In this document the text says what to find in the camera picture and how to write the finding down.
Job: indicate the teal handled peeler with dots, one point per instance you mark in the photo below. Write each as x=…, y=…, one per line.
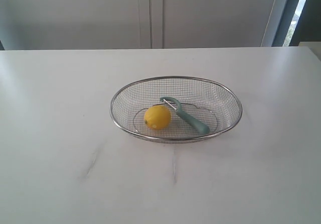
x=199, y=126

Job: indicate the yellow lemon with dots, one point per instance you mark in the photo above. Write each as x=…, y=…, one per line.
x=157, y=117

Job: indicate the oval metal wire basket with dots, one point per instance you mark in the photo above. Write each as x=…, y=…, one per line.
x=208, y=101

